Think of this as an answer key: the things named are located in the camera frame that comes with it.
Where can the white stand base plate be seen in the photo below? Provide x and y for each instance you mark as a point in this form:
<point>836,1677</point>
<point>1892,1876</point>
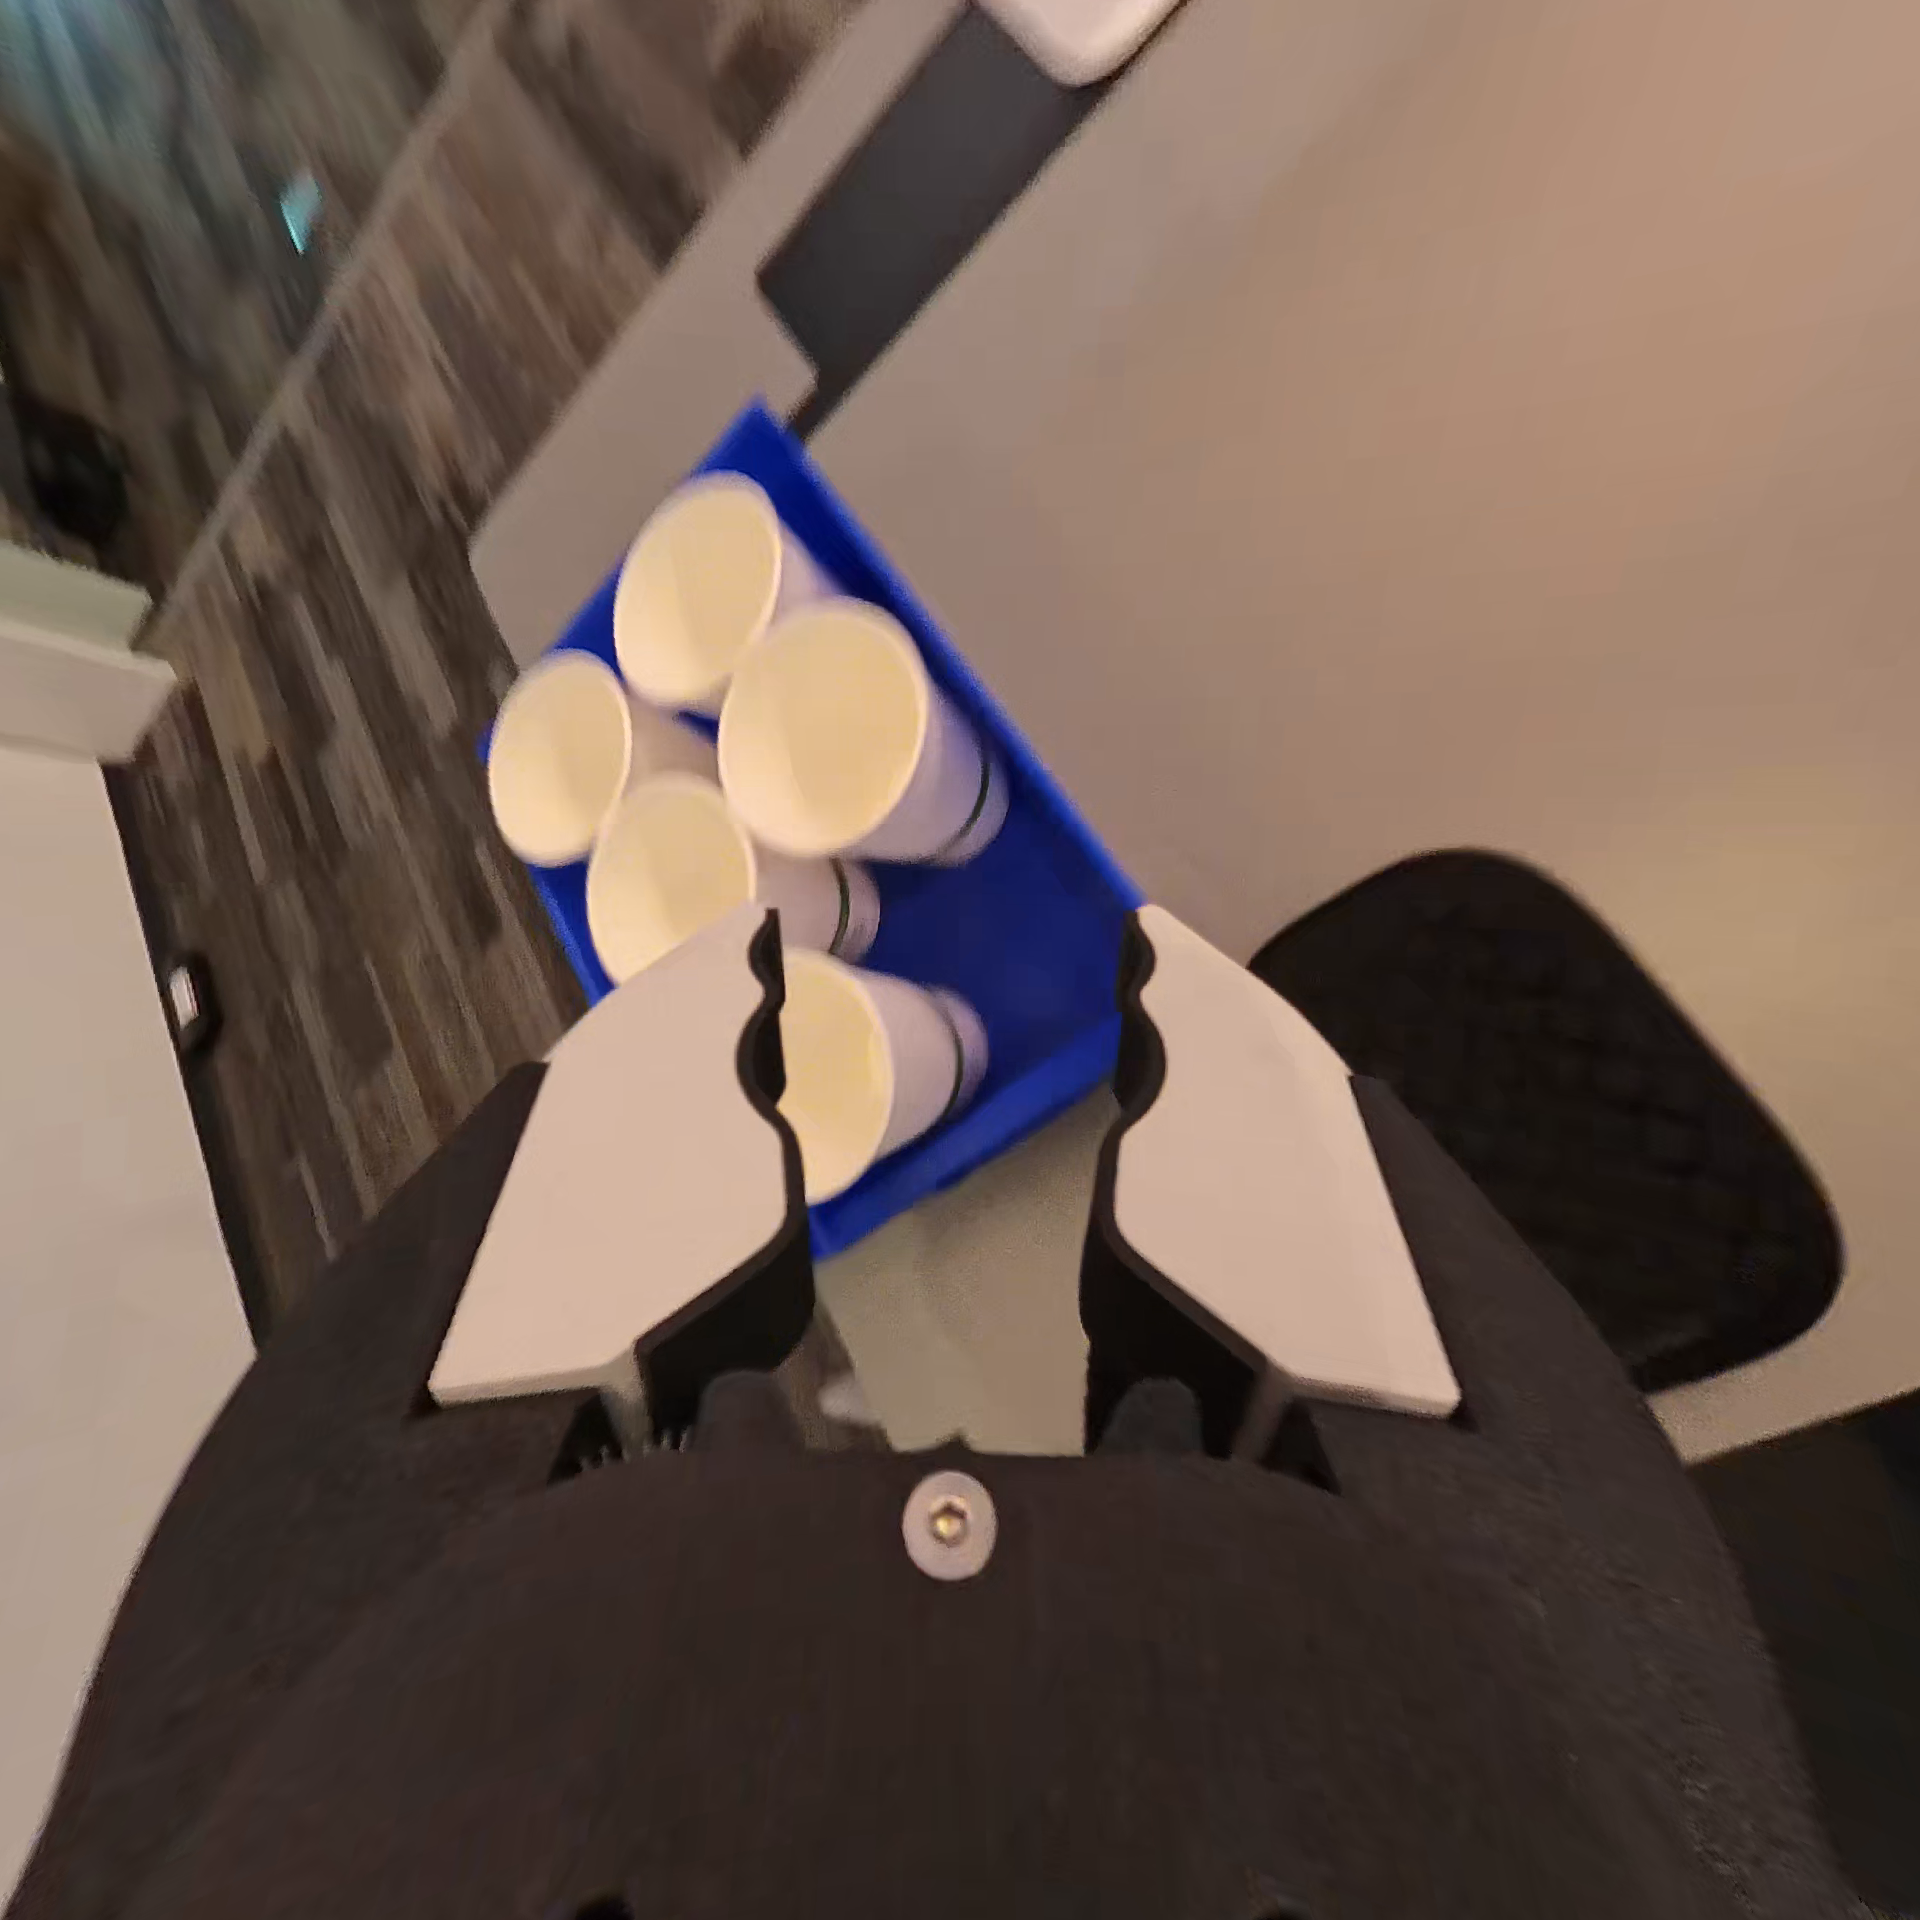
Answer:
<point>1080,29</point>

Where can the black quilted mouse pad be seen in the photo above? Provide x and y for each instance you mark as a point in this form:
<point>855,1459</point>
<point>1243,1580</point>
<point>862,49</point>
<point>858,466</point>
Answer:
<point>1577,1109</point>

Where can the blue plastic bin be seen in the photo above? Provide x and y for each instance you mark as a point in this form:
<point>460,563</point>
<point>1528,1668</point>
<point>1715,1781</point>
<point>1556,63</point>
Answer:
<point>1035,960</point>

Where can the black flat plate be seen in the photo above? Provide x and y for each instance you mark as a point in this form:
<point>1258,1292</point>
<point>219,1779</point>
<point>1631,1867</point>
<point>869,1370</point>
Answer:
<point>929,195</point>

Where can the white paper cup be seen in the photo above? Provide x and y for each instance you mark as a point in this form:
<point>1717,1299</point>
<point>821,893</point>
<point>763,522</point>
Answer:
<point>818,720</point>
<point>556,758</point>
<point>842,1064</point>
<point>698,584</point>
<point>662,871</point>

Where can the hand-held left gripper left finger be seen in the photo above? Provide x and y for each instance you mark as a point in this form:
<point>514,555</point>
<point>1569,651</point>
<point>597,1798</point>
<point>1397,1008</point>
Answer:
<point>629,1200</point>

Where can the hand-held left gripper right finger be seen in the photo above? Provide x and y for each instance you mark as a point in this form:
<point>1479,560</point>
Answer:
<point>1277,1200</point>

